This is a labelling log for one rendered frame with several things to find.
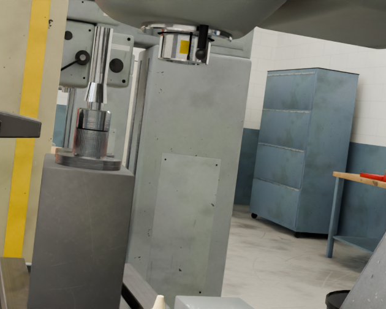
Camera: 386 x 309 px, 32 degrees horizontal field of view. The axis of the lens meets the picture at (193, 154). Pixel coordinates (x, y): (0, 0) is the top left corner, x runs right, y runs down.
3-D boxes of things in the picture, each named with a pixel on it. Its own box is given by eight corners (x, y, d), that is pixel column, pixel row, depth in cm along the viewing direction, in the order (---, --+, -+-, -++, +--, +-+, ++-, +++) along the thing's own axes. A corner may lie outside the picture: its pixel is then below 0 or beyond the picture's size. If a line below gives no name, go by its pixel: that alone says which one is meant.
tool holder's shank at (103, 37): (108, 111, 90) (117, 29, 90) (84, 108, 89) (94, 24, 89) (104, 110, 93) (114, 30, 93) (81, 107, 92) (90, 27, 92)
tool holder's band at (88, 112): (113, 119, 90) (114, 111, 90) (78, 114, 88) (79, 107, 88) (108, 118, 94) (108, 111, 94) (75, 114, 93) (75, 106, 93)
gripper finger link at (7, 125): (39, 142, 85) (-12, 136, 83) (41, 117, 85) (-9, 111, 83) (39, 143, 83) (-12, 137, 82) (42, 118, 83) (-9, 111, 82)
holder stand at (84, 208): (25, 309, 86) (43, 155, 84) (30, 267, 107) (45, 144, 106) (119, 315, 88) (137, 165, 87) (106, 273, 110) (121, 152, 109)
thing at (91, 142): (108, 159, 90) (113, 119, 90) (73, 156, 89) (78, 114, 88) (103, 156, 95) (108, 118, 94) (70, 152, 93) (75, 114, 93)
